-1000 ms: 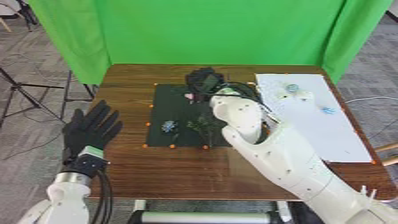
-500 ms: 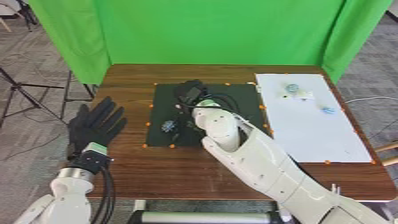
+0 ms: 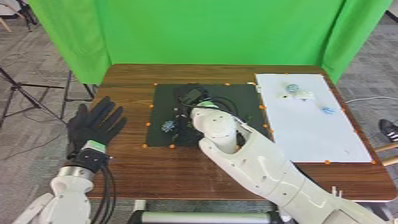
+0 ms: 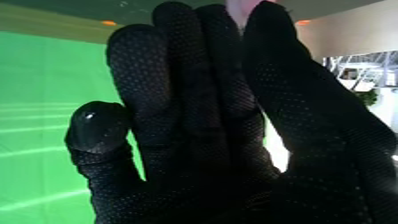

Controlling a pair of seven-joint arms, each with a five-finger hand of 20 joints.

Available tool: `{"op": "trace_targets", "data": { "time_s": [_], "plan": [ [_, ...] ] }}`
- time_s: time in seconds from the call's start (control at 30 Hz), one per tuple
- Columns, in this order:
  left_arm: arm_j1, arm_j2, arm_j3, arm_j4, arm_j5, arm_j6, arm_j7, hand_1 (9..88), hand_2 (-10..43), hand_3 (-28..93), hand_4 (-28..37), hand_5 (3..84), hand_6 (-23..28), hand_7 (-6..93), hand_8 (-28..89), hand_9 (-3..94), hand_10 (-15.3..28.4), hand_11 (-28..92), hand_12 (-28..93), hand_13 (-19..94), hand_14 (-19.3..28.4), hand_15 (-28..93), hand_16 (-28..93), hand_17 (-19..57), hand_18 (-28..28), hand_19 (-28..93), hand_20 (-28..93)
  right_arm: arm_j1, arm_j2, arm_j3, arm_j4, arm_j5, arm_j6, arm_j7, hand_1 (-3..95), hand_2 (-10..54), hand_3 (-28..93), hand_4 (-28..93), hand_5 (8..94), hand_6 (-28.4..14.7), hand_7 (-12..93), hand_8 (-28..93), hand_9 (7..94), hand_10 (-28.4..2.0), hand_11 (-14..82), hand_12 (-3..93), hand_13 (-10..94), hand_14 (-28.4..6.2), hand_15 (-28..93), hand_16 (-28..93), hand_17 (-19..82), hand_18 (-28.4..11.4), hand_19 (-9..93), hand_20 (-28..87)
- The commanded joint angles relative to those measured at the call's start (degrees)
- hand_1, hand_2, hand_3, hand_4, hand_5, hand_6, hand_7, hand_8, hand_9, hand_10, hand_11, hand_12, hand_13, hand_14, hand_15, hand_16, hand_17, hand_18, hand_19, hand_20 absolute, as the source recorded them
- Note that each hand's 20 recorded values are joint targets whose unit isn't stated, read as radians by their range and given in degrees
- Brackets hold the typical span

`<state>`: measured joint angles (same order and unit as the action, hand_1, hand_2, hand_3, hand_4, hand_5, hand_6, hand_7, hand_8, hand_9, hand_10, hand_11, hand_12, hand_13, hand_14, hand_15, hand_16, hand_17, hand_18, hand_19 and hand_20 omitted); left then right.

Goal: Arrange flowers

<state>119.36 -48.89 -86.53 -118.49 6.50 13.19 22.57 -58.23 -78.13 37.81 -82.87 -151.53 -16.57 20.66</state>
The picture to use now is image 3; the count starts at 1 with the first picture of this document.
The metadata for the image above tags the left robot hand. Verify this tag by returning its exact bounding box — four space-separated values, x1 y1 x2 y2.
64 96 130 153

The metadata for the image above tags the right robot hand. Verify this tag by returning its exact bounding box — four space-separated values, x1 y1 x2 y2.
172 83 210 110

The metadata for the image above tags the dark mat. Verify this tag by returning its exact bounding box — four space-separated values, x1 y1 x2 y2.
142 83 267 148

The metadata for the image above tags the black tripod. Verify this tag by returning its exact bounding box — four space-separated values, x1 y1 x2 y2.
0 66 68 125

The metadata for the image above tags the white sheet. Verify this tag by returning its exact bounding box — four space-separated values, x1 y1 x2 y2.
254 73 375 165

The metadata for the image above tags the pale grey bar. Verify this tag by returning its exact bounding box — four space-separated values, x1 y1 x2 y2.
141 210 281 224

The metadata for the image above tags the person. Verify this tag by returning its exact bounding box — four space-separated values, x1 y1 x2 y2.
377 118 398 143

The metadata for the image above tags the black cable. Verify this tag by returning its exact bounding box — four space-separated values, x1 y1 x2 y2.
203 95 242 118

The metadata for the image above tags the white cable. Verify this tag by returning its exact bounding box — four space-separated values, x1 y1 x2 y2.
343 95 398 105

